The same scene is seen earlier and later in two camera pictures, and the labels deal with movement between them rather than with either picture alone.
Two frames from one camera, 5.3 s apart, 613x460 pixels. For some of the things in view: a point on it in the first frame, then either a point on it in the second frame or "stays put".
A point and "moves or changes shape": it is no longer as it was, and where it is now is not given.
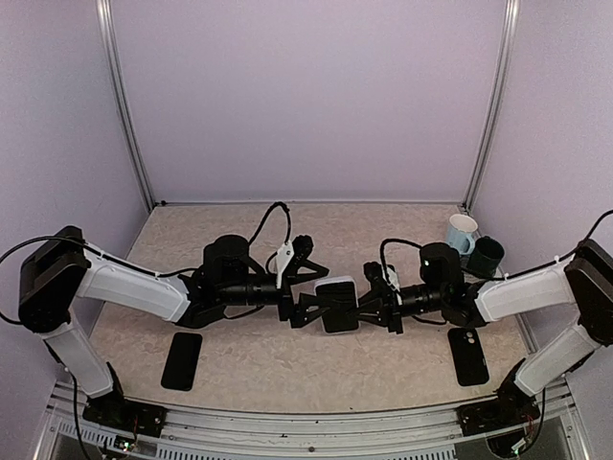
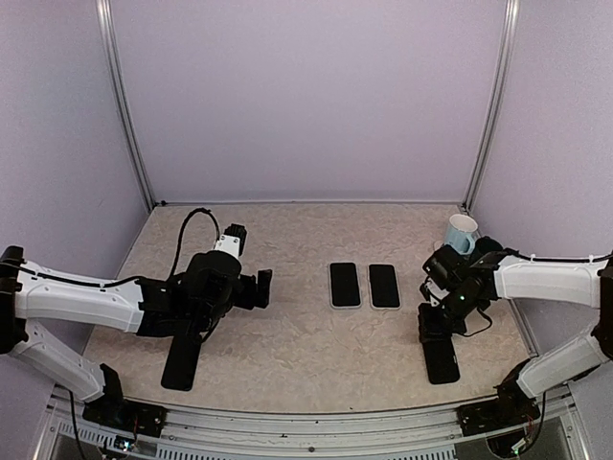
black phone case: x=467 y=356 → x=442 y=361
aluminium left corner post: x=123 y=101 stays put
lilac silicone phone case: x=337 y=280 → x=345 y=290
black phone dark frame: x=181 y=364 stays put
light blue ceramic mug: x=461 y=233 stays put
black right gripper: x=376 y=303 → x=431 y=331
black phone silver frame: x=340 y=295 moves or changes shape
